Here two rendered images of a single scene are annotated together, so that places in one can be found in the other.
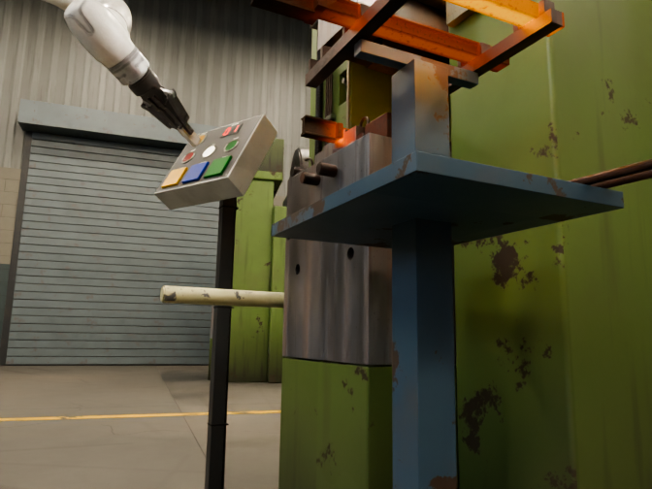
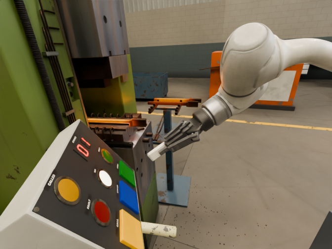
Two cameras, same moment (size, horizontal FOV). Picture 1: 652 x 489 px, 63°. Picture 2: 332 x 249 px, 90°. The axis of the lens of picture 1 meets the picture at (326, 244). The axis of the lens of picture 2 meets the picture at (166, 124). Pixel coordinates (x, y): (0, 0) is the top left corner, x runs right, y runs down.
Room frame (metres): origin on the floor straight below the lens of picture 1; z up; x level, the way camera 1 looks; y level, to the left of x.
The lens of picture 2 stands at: (1.77, 0.71, 1.39)
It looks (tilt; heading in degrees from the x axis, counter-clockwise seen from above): 25 degrees down; 220
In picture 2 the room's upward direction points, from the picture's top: 3 degrees counter-clockwise
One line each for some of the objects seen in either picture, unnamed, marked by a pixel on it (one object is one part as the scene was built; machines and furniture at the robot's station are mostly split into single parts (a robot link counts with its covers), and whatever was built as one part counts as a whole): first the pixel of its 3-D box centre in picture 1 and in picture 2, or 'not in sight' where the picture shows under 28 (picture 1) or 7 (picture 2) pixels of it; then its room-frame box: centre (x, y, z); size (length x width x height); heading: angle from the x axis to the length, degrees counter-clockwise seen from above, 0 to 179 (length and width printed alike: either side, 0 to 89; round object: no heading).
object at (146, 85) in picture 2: not in sight; (145, 86); (-1.69, -2.93, 0.36); 1.21 x 0.81 x 0.72; 115
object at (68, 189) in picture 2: not in sight; (68, 189); (1.71, 0.43, 1.16); 0.05 x 0.03 x 0.04; 29
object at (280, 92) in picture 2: not in sight; (244, 78); (-2.70, -0.42, 0.63); 2.10 x 1.12 x 1.25; 109
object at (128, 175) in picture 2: (218, 168); (126, 174); (1.52, 0.32, 1.01); 0.07 x 0.05 x 0.07; 54
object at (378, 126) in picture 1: (398, 138); (131, 119); (1.10, -0.15, 0.95); 0.12 x 0.09 x 0.07; 119
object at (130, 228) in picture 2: (175, 179); (129, 231); (1.64, 0.48, 1.01); 0.07 x 0.05 x 0.07; 54
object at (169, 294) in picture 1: (242, 298); (131, 225); (1.49, 0.23, 0.62); 0.44 x 0.05 x 0.05; 119
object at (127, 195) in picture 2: (196, 173); (127, 197); (1.58, 0.40, 1.01); 0.07 x 0.05 x 0.07; 54
